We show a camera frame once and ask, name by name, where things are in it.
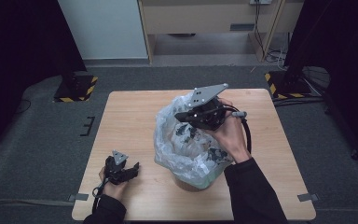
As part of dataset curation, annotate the hand-held gripper black cable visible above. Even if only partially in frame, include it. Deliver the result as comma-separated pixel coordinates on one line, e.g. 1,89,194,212
90,176,110,216
223,104,253,154

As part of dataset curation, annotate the white floor cable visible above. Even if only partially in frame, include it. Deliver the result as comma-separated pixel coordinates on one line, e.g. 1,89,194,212
265,46,290,72

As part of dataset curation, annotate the thin black floor cable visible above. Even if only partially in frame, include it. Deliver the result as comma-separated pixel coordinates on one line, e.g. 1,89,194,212
16,98,33,115

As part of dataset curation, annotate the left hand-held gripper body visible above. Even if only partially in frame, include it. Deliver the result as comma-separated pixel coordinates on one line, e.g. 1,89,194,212
103,149,130,186

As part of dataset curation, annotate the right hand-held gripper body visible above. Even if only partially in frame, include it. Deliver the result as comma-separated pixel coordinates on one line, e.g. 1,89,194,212
186,82,230,132

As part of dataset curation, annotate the white cabinet panel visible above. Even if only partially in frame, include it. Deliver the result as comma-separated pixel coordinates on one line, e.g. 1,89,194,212
58,0,149,61

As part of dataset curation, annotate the grey translucent ribbed trash bin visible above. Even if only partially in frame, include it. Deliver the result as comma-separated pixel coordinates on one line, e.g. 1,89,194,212
170,167,227,193

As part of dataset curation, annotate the person's left hand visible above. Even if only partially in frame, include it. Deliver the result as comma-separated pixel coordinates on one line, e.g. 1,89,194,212
98,167,129,202

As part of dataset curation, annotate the right hand-held gripper black cable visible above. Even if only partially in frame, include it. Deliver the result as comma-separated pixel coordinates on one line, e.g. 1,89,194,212
223,104,253,154

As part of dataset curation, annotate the person's right hand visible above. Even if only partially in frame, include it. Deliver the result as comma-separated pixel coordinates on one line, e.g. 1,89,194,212
204,97,253,165

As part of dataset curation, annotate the black stand with striped base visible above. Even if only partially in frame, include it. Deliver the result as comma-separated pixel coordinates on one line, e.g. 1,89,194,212
53,55,99,104
264,55,313,100

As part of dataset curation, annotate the grey tape strip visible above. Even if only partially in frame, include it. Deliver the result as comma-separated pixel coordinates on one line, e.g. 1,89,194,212
67,192,90,203
296,192,320,203

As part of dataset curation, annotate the white translucent plastic bag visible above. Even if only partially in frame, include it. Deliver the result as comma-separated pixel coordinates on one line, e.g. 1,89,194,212
153,91,235,190

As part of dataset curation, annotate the light wooden desk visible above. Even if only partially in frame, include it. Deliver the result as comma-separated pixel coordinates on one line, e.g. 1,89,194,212
137,0,306,65

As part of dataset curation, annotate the black floor cable bundle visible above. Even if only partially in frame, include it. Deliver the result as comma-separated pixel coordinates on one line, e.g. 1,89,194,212
272,94,324,108

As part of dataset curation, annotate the left hand-held gripper black cable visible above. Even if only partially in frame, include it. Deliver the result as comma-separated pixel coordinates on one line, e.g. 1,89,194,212
90,176,110,216

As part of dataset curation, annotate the black curtain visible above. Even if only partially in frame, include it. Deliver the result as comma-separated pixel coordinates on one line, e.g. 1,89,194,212
283,0,358,164
0,0,88,164

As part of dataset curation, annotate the black hanging power cable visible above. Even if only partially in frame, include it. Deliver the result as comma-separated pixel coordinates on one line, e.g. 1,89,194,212
254,2,268,59

